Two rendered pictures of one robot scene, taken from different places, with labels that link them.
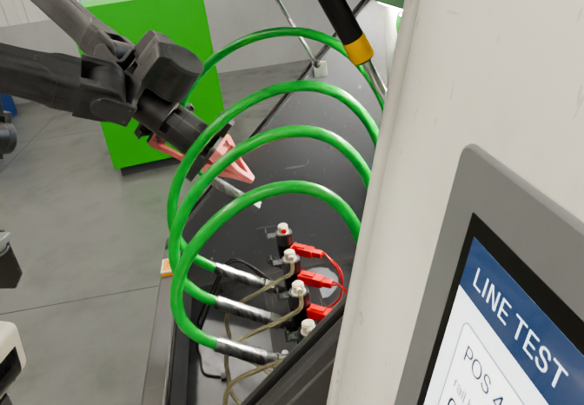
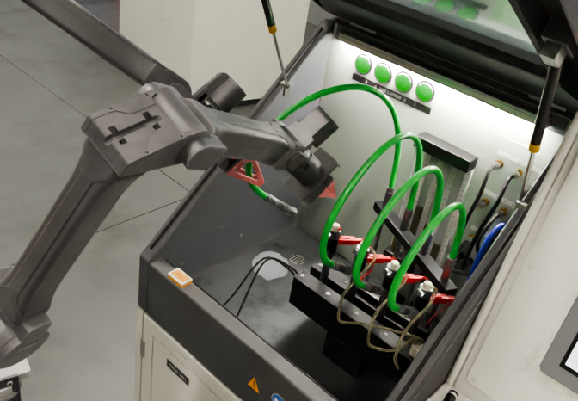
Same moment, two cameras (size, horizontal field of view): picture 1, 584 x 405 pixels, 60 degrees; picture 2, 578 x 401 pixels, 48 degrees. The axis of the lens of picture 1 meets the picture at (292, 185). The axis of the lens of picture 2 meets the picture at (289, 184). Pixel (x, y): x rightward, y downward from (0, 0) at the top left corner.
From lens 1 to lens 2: 102 cm
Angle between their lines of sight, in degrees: 41
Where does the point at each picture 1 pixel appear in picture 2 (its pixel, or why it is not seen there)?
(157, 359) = (261, 348)
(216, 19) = not seen: outside the picture
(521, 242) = not seen: outside the picture
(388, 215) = (562, 220)
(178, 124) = (313, 163)
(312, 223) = (255, 215)
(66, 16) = (120, 50)
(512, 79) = not seen: outside the picture
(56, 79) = (289, 145)
